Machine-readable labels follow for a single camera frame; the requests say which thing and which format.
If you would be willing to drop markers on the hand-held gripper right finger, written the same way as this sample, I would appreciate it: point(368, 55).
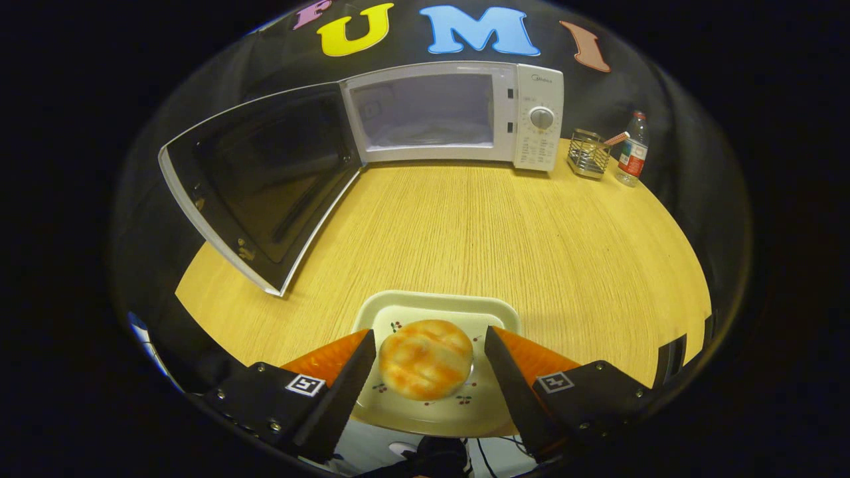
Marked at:
point(514, 398)

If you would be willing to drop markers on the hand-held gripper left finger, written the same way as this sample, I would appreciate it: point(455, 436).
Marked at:
point(345, 398)

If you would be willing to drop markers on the round toasted flatbread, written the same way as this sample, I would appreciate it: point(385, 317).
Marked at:
point(425, 358)

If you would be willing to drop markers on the white microwave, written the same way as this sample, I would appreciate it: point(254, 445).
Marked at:
point(265, 172)

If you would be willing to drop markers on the black shoe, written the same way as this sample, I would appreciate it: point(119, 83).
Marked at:
point(438, 458)

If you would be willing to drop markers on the cream cherry print plate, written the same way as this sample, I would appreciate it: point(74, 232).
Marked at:
point(431, 305)

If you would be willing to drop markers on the clear plastic water bottle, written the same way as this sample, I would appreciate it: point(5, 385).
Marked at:
point(632, 156)

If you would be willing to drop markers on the red checked straw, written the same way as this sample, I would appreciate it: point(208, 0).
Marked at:
point(617, 138)

